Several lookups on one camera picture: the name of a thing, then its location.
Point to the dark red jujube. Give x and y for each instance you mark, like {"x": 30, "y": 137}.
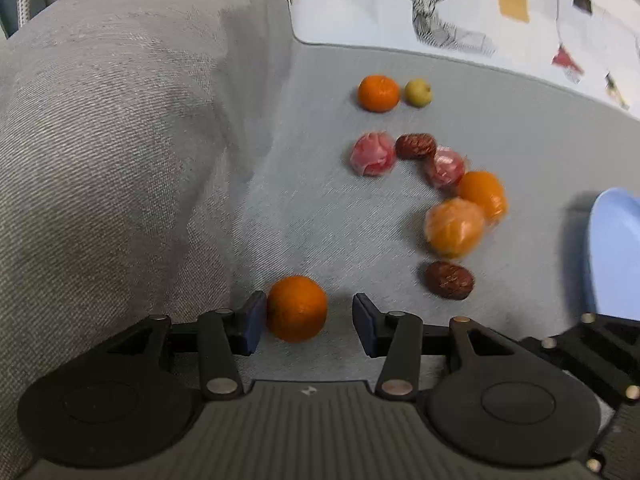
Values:
{"x": 448, "y": 280}
{"x": 415, "y": 146}

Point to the light blue plate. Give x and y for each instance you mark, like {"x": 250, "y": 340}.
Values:
{"x": 612, "y": 255}

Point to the deer print cushion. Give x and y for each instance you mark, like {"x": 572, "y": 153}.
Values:
{"x": 588, "y": 46}

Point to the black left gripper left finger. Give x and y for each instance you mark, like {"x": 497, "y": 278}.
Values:
{"x": 216, "y": 338}

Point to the orange tangerine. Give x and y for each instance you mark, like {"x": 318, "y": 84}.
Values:
{"x": 378, "y": 93}
{"x": 454, "y": 228}
{"x": 297, "y": 308}
{"x": 486, "y": 190}

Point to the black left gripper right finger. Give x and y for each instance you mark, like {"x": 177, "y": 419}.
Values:
{"x": 482, "y": 363}

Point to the red wrapped fruit left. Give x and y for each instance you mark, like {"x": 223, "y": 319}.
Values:
{"x": 373, "y": 154}

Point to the small yellow-green fruit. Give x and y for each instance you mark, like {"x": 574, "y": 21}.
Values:
{"x": 418, "y": 93}

